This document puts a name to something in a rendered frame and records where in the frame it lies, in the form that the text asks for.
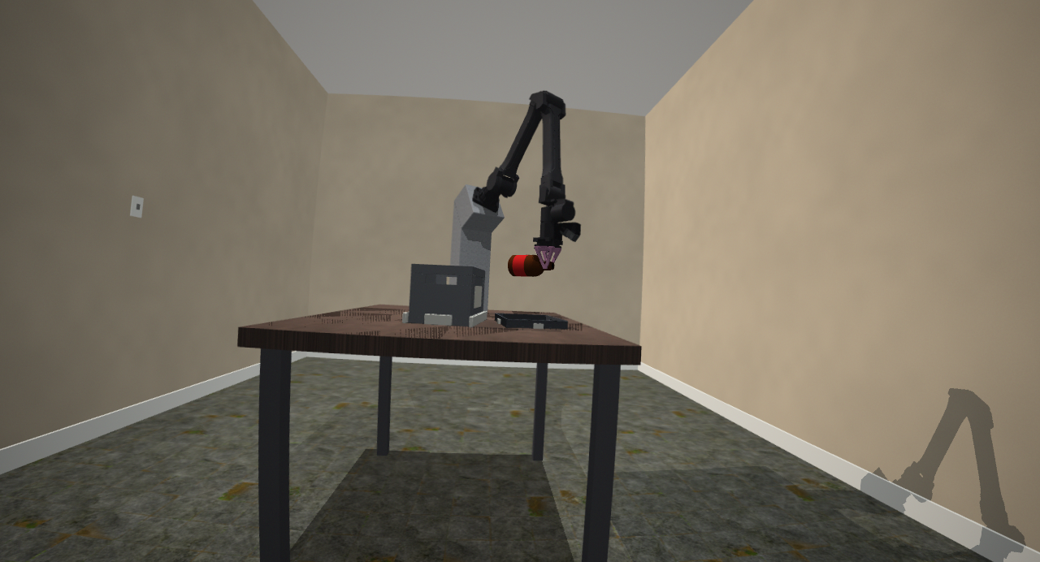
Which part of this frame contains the dark grey divided crate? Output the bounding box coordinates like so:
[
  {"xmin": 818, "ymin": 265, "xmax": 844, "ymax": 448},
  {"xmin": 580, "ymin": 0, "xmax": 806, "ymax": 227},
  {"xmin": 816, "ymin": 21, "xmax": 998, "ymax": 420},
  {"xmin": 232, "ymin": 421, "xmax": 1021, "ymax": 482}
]
[{"xmin": 408, "ymin": 264, "xmax": 485, "ymax": 326}]

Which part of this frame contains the brown glass bottle with red label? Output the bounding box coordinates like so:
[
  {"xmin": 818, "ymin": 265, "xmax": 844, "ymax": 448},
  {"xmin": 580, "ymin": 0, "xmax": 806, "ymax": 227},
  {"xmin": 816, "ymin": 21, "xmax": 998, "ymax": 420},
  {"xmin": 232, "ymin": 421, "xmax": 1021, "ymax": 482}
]
[{"xmin": 508, "ymin": 255, "xmax": 554, "ymax": 277}]

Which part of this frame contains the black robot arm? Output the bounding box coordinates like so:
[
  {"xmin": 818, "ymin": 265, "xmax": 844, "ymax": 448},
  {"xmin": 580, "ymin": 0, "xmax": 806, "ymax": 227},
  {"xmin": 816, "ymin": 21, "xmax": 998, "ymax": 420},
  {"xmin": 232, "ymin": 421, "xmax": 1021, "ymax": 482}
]
[{"xmin": 472, "ymin": 91, "xmax": 581, "ymax": 242}]

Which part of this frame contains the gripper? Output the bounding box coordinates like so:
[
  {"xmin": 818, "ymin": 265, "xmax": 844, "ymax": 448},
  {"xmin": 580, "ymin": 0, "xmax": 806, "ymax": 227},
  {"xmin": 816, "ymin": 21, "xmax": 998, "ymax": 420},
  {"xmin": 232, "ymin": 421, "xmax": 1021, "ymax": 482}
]
[{"xmin": 532, "ymin": 222, "xmax": 563, "ymax": 269}]

